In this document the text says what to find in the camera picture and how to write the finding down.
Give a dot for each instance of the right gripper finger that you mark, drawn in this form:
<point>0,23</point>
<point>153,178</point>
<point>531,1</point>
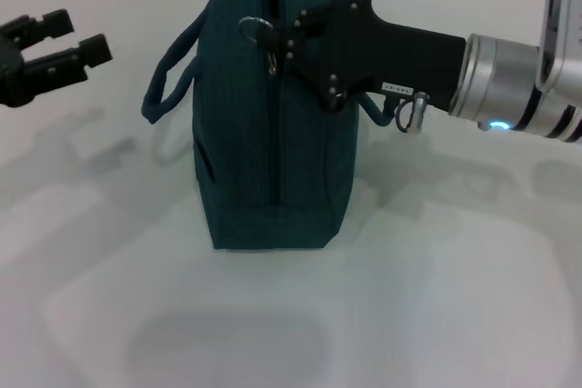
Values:
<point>318,15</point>
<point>300,61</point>

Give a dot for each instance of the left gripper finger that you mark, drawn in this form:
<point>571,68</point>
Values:
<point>68,63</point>
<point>45,24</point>

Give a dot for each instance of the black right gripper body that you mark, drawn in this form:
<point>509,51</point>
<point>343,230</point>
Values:
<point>395,56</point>

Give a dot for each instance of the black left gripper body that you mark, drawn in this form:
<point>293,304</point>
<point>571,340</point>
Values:
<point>13,74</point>

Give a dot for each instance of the dark blue-green insulated lunch bag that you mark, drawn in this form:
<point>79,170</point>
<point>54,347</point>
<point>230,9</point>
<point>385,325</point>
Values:
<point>273,156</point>

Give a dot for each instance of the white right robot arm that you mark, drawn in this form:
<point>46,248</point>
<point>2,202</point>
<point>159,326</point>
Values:
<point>500,83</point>

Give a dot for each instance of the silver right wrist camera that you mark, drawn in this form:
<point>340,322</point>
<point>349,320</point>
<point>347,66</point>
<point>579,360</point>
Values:
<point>564,20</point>

